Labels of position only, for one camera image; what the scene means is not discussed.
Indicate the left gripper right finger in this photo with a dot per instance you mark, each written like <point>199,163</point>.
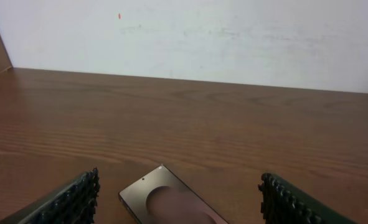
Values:
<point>284,203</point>

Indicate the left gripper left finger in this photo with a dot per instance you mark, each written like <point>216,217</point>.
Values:
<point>73,203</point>

